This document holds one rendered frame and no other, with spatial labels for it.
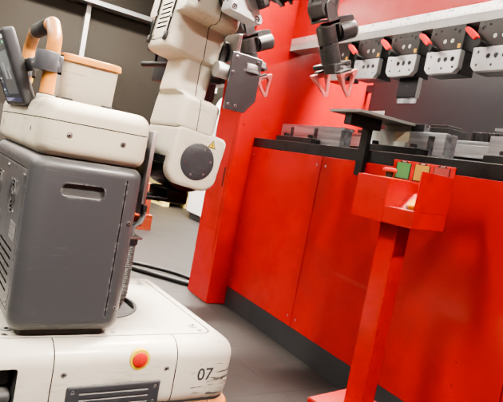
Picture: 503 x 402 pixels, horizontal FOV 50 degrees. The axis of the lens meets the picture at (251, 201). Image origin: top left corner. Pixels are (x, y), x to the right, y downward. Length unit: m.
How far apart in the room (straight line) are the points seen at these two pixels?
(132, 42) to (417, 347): 7.70
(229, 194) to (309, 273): 0.70
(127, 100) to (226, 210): 6.28
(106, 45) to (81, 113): 7.59
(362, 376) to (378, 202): 0.49
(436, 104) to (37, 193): 2.01
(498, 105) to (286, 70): 1.03
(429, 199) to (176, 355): 0.76
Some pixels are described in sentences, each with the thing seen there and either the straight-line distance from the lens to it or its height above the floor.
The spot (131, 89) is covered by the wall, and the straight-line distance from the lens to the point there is 8.89.
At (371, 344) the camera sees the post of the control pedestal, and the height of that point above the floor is 0.32.
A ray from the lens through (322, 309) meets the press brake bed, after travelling 2.16.
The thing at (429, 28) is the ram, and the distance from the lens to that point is 2.15.
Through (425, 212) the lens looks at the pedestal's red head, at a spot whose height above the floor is 0.71.
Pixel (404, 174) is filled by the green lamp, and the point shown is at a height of 0.80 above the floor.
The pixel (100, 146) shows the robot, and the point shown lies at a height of 0.73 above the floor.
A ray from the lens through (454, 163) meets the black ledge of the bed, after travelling 1.76.
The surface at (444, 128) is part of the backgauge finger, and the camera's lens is 2.27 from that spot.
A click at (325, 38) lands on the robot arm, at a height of 1.13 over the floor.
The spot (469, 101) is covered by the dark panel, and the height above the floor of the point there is 1.20.
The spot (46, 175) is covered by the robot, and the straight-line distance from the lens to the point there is 1.23.
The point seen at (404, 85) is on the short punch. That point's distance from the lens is 2.19.
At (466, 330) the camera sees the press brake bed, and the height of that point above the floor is 0.39.
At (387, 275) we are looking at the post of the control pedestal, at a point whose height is 0.52.
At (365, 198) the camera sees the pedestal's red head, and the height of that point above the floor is 0.71.
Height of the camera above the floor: 0.76
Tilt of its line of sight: 4 degrees down
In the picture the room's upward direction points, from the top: 11 degrees clockwise
